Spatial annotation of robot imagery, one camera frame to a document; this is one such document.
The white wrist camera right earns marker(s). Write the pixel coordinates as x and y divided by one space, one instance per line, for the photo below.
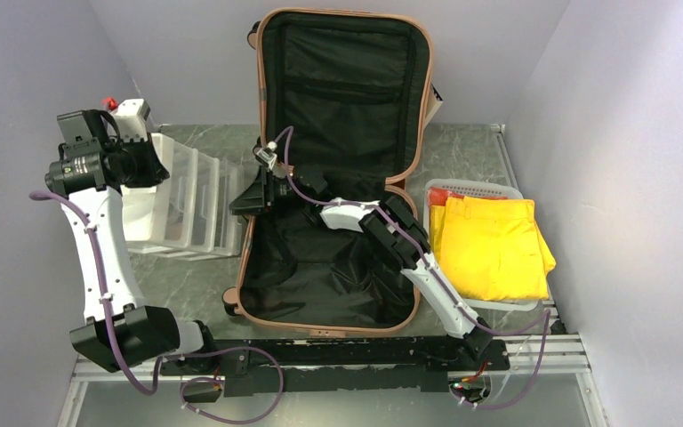
267 157

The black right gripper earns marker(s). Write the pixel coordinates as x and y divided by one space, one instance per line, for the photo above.
258 197

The red garment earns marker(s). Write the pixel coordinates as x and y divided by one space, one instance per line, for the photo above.
437 196

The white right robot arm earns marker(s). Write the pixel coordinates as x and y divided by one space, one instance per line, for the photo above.
342 254

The white plastic drawer organizer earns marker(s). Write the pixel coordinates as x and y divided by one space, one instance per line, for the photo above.
186 216

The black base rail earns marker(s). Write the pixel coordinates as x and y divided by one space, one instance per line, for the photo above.
425 363

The white plastic mesh basket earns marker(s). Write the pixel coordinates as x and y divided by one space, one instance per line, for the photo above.
477 242

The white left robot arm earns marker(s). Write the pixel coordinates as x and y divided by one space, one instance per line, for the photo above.
104 150

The yellow garment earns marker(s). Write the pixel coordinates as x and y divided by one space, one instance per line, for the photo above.
489 248

